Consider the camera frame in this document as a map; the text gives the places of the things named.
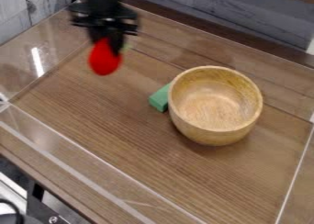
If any black cable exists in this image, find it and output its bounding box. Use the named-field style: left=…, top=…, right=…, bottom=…
left=0, top=198, right=25, bottom=224

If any green foam block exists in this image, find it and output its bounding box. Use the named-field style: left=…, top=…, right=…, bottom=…
left=148, top=84, right=170, bottom=112

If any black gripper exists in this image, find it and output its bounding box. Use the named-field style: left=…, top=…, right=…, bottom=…
left=68, top=0, right=139, bottom=56

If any wooden bowl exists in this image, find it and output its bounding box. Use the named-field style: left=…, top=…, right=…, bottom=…
left=168, top=66, right=262, bottom=146

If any red felt strawberry toy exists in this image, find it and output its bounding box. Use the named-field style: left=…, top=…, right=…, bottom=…
left=88, top=38, right=122, bottom=75

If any black metal table bracket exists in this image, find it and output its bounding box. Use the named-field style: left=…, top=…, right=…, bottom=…
left=25, top=182, right=70, bottom=224

